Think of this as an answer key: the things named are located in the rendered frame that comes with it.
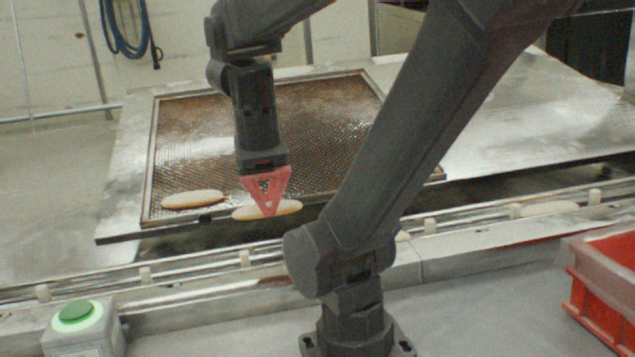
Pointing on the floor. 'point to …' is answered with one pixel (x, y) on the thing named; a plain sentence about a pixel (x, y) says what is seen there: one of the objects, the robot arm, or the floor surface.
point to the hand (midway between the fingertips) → (267, 204)
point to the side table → (421, 321)
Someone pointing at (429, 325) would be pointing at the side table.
